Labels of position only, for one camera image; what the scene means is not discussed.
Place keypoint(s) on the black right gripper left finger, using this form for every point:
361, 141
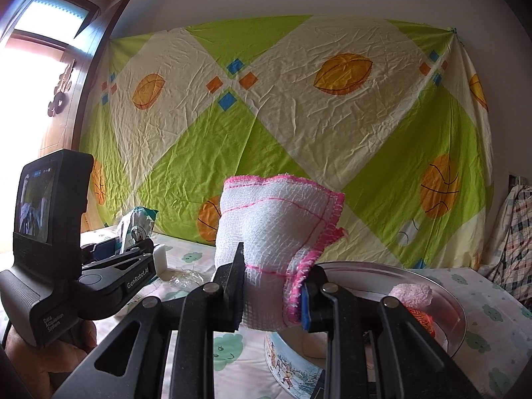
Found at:
130, 361

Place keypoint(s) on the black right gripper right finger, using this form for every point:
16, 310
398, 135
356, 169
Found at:
376, 349

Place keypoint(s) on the white black sponge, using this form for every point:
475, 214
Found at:
160, 259

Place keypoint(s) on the cotton swab packet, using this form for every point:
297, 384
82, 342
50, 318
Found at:
135, 226

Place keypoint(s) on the white pink-trimmed cloth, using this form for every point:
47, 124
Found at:
284, 224

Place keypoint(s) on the clear plastic bag grey item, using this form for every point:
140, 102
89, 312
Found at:
187, 280

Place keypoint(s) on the left hand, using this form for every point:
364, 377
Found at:
34, 365

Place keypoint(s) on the red orange knot ornament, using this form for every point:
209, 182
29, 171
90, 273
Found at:
424, 319

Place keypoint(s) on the pink fluffy ball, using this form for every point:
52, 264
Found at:
417, 296

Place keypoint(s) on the blue cookie tin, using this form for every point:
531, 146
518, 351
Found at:
296, 360

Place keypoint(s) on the plaid cloth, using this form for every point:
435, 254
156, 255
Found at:
507, 255

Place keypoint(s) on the dark door ornament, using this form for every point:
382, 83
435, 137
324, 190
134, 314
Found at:
59, 100

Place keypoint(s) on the brown wooden door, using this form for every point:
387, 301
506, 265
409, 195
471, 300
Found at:
87, 49

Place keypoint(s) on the green cream basketball sheet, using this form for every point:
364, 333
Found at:
389, 113

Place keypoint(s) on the black camera screen unit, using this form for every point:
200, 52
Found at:
50, 201

